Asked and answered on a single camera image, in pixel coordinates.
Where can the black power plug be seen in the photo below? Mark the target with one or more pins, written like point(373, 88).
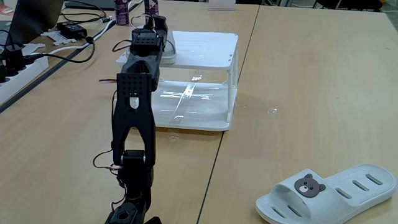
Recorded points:
point(3, 71)
point(15, 57)

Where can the red flat item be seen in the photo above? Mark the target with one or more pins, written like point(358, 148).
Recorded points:
point(6, 10)

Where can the white power strip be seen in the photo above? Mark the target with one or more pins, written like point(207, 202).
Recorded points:
point(21, 77)

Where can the black laptop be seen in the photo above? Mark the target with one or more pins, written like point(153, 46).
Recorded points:
point(34, 18)

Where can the black chair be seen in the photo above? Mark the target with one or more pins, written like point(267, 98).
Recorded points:
point(348, 4)

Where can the white card stand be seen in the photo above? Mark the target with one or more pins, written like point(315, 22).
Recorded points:
point(221, 4)

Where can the black flat device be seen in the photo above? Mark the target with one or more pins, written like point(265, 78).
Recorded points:
point(90, 3)

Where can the white two-tier plastic box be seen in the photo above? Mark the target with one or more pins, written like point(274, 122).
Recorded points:
point(202, 49)

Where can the white bear slipper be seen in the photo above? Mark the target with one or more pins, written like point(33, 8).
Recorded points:
point(170, 53)
point(326, 199)

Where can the black power adapter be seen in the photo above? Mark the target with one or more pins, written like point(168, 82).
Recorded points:
point(72, 30)

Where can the white plastic part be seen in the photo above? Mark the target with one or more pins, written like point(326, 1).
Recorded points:
point(59, 38)
point(32, 48)

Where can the purple drink can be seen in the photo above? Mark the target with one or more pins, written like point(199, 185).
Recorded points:
point(151, 6)
point(122, 12)

